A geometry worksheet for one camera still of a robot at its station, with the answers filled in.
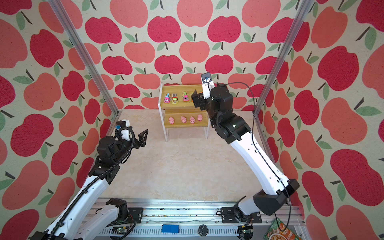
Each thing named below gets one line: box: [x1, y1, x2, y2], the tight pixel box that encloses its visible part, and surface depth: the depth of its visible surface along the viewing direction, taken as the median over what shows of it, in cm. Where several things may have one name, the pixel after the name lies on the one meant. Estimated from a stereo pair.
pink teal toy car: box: [164, 92, 171, 104], surface depth 81 cm
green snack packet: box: [264, 217, 302, 240], surface depth 70 cm
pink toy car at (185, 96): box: [182, 91, 190, 102], surface depth 82 cm
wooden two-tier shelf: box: [158, 82, 209, 142], surface depth 90 cm
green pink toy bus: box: [171, 93, 178, 104], surface depth 80 cm
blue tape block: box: [161, 224, 180, 234], surface depth 72 cm
